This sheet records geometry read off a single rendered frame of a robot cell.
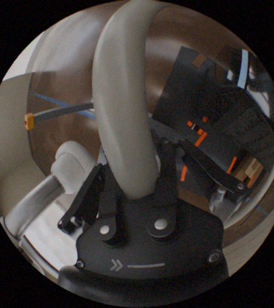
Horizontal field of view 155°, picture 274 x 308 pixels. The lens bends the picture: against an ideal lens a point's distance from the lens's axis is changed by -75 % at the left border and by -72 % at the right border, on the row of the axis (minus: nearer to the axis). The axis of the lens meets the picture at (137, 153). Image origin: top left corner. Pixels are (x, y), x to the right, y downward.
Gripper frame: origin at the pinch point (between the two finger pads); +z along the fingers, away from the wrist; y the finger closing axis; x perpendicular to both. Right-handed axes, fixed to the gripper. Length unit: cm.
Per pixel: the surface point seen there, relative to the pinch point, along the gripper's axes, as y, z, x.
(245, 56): 66, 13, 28
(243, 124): 56, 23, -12
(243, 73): 56, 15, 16
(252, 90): 56, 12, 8
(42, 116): -80, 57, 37
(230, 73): 52, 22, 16
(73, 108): -68, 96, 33
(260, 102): 61, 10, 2
